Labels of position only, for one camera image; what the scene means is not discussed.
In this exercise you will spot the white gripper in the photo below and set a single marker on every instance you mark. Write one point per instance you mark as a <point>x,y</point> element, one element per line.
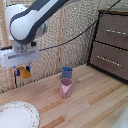
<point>19,56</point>

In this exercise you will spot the yellow toast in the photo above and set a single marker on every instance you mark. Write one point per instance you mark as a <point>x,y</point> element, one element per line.
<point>24,73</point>

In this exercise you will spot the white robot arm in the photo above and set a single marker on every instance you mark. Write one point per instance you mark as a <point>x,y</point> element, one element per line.
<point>31,20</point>

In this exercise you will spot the blue cup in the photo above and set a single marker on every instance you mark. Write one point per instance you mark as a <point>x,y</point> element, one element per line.
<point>67,72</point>

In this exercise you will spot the white plate with patterned rim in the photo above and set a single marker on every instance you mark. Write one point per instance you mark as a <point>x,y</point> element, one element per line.
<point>17,115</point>

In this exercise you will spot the pink cup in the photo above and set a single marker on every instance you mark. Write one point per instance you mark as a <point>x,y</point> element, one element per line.
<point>66,88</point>

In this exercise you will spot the woven wicker screen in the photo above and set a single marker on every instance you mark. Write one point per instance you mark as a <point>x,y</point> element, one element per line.
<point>63,36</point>

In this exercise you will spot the dark brown drawer cabinet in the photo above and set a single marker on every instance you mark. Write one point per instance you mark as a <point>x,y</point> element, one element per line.
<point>111,41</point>

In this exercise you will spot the white rounded object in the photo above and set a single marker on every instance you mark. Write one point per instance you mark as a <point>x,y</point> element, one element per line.
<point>122,120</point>

